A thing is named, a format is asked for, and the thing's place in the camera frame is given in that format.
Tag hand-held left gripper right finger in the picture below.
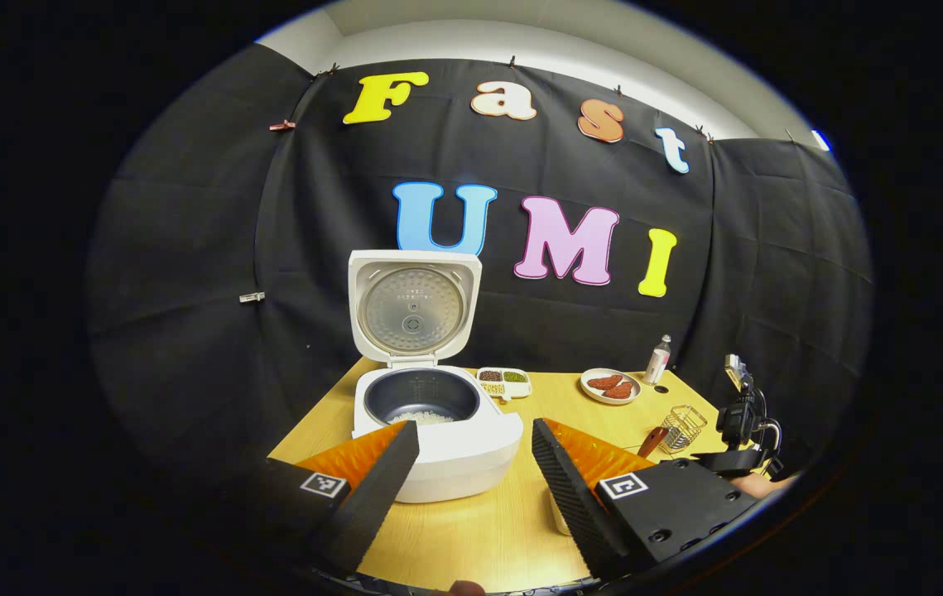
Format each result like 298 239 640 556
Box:
531 417 758 580

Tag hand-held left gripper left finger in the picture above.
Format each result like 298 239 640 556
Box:
248 420 421 576

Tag wire chopstick holder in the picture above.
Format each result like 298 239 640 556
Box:
658 404 709 454

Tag brown wooden spoon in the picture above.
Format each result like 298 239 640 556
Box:
637 425 671 459

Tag white rice cooker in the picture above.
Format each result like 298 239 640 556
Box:
347 249 525 504

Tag small clear bottle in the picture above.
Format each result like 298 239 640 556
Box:
645 334 673 387

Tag white round plate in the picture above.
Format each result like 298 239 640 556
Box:
580 368 642 406

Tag white divided bean dish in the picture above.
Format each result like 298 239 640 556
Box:
476 367 533 401

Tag black backdrop cloth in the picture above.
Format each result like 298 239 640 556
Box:
86 43 876 497

